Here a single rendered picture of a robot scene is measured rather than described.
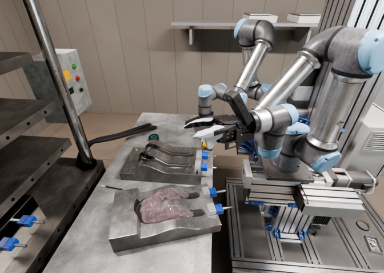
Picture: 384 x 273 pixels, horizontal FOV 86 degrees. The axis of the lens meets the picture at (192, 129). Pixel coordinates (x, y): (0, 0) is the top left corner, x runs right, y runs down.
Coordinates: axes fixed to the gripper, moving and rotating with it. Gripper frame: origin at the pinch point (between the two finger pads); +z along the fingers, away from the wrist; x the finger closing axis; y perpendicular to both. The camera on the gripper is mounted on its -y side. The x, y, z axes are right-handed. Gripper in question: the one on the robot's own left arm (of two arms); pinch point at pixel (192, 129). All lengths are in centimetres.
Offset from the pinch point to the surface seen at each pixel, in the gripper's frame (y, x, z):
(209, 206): 55, 21, -14
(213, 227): 60, 13, -12
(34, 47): -14, 333, 117
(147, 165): 45, 55, 9
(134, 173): 52, 60, 18
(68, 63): -10, 106, 42
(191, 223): 57, 17, -3
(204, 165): 49, 46, -23
